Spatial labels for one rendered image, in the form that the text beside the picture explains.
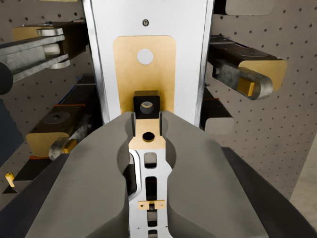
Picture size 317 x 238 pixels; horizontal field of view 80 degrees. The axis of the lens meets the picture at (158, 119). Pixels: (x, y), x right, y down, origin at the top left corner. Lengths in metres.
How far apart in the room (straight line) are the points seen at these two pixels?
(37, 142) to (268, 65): 0.45
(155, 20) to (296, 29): 0.57
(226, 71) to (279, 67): 0.09
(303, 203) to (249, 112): 2.26
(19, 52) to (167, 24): 0.23
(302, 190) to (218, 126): 2.37
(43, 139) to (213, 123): 0.36
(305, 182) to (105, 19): 2.60
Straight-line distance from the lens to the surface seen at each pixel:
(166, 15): 0.37
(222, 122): 0.48
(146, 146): 0.15
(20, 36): 0.38
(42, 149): 0.44
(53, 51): 0.34
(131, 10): 0.37
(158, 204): 0.63
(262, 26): 0.77
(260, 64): 0.39
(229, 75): 0.38
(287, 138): 1.05
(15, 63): 0.28
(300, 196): 2.88
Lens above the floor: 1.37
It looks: 60 degrees down
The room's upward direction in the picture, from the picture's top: 174 degrees clockwise
